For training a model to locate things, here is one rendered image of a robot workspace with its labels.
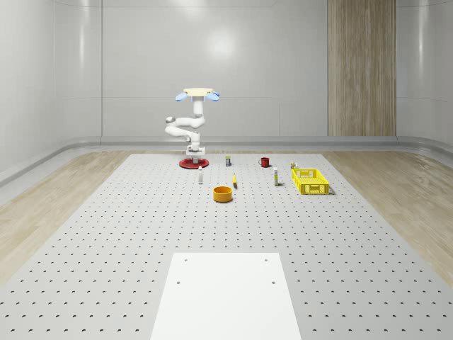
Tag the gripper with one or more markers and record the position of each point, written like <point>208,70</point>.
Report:
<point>195,151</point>

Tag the yellow basket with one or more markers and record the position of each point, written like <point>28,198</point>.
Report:
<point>311,186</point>

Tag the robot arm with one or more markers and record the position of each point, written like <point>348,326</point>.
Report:
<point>184,122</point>

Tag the white board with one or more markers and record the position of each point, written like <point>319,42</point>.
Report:
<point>226,297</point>

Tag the drone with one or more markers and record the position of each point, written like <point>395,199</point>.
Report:
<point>197,91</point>

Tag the red mug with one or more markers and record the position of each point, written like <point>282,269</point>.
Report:
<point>265,162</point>

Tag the red plate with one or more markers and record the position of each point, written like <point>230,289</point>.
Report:
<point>184,164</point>

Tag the small white bottle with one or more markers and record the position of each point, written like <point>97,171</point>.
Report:
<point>200,175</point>

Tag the flat-sided can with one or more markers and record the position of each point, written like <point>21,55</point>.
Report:
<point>228,161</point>

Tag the yellow bowl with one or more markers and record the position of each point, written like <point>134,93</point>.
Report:
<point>222,195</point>

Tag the banana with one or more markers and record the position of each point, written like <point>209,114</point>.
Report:
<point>234,180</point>

